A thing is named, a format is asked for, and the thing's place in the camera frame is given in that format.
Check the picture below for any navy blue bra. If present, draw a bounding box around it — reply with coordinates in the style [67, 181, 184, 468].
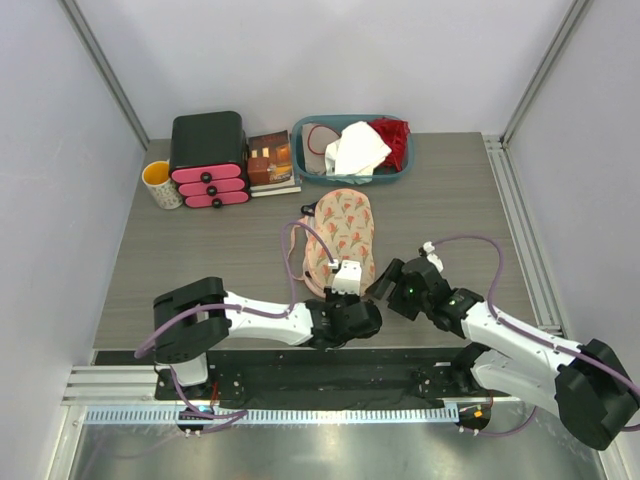
[301, 203, 316, 217]

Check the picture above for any yellow inside patterned mug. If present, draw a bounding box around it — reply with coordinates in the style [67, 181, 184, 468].
[141, 160, 183, 210]

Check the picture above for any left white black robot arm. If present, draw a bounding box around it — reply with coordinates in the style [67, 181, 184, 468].
[139, 277, 382, 399]

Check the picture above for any red garment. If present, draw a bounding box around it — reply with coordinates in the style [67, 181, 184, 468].
[369, 117, 410, 172]

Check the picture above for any white cloth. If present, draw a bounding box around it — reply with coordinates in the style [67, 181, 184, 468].
[324, 121, 392, 177]

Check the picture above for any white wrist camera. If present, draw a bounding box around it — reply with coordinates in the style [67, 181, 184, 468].
[325, 260, 362, 300]
[418, 241, 444, 273]

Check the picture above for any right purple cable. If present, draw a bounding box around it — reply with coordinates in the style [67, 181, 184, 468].
[432, 235, 640, 439]

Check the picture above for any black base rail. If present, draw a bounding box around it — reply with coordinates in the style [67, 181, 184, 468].
[183, 348, 489, 411]

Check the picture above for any white slotted cable duct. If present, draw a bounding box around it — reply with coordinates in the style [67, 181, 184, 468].
[84, 403, 459, 426]

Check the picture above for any stack of books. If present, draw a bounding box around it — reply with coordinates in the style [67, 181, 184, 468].
[247, 130, 296, 194]

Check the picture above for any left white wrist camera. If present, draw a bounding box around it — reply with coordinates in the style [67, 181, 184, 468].
[325, 260, 362, 300]

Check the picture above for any black pink drawer organizer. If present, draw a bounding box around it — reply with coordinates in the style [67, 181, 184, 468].
[169, 111, 250, 209]

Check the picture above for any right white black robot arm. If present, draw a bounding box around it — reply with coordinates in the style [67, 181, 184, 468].
[366, 257, 639, 451]

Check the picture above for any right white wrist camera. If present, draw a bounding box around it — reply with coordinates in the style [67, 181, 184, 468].
[418, 241, 444, 273]

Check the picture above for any grey cloth with red loop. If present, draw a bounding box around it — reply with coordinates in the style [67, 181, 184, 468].
[301, 123, 340, 175]

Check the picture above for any pink mesh laundry bag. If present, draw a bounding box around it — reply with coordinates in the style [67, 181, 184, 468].
[285, 188, 376, 297]

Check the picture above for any teal plastic basket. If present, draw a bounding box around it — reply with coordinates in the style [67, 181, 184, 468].
[290, 113, 415, 186]

